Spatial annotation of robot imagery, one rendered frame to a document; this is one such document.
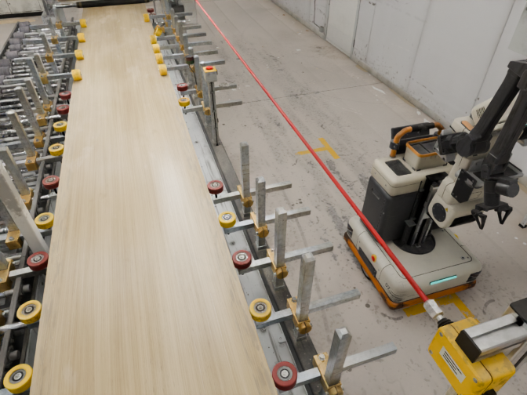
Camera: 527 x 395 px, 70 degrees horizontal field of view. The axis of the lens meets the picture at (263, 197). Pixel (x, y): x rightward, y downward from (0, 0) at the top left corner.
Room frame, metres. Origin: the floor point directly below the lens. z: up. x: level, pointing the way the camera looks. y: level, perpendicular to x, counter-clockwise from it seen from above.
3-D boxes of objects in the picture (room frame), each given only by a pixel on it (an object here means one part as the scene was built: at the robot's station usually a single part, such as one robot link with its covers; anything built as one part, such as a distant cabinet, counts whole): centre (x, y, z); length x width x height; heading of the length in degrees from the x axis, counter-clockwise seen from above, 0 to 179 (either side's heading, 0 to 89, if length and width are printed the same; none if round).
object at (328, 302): (0.84, -0.18, 0.81); 0.43 x 0.03 x 0.04; 108
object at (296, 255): (1.08, -0.10, 0.83); 0.43 x 0.03 x 0.04; 108
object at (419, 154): (1.83, -0.95, 0.87); 0.23 x 0.15 x 0.11; 107
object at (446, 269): (1.72, -0.98, 0.16); 0.67 x 0.64 x 0.25; 17
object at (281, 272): (1.05, -0.06, 0.83); 0.14 x 0.06 x 0.05; 18
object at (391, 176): (1.81, -0.95, 0.59); 0.55 x 0.34 x 0.83; 107
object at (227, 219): (1.26, 0.17, 0.85); 0.08 x 0.08 x 0.11
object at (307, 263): (0.79, -0.14, 0.94); 0.04 x 0.04 x 0.48; 18
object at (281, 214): (1.03, -0.07, 0.92); 0.04 x 0.04 x 0.48; 18
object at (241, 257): (1.02, 0.09, 0.85); 0.08 x 0.08 x 0.11
